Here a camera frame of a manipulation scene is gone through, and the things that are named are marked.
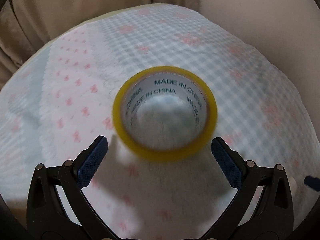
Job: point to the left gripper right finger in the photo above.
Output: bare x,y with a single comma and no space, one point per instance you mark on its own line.
262,208

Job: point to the checked floral bed sheet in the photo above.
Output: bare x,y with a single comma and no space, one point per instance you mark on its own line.
62,99

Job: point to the yellow tape roll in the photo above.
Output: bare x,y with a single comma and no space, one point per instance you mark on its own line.
165,114

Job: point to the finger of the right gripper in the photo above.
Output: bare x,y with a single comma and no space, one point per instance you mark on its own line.
311,181

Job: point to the beige curtain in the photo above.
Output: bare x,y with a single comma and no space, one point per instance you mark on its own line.
26,25

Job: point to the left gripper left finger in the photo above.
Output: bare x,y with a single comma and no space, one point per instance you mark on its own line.
57,207

